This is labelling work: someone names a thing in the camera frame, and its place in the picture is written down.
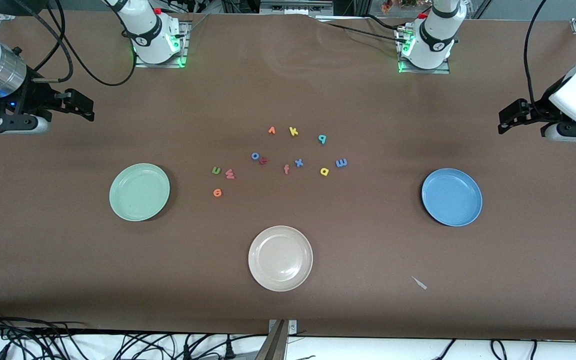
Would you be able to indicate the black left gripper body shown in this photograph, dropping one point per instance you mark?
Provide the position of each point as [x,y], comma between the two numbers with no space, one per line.
[541,107]

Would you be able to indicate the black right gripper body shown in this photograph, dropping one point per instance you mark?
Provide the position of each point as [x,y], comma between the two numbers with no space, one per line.
[36,95]

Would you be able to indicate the pink foam letter m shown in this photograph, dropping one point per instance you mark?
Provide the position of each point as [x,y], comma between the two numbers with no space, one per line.
[230,174]

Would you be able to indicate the blue foam letter m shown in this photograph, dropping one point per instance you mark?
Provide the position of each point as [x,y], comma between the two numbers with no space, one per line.
[341,163]

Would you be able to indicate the teal foam letter p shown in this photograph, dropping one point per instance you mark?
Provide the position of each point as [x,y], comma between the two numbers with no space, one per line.
[322,137]

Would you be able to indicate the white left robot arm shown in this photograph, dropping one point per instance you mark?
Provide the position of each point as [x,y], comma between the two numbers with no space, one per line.
[435,40]

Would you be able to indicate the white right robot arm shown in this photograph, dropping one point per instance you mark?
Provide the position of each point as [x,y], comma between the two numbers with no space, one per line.
[150,35]

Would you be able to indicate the blue plate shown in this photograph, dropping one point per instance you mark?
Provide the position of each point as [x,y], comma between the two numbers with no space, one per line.
[452,197]

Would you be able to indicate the green plate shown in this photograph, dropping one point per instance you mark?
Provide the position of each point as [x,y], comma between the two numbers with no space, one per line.
[139,192]

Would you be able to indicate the orange flowers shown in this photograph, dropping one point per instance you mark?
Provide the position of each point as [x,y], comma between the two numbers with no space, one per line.
[388,6]

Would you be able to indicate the small grey paper scrap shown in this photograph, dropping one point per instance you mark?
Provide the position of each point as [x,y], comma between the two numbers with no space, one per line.
[419,283]

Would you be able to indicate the brown table mat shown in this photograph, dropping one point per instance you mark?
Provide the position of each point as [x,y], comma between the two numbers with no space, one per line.
[368,250]

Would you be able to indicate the beige plate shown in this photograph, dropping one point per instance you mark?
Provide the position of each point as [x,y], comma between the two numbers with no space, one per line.
[280,258]

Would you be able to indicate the black power plug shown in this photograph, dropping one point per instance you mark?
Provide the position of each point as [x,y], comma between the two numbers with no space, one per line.
[228,350]

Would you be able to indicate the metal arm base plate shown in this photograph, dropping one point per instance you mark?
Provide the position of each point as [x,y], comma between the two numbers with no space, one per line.
[184,42]
[425,71]

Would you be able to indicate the grey metal frame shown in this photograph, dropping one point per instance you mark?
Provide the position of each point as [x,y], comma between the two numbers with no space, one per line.
[295,7]

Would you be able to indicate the metal table bracket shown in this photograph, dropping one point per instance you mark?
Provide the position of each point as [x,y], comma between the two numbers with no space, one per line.
[275,345]

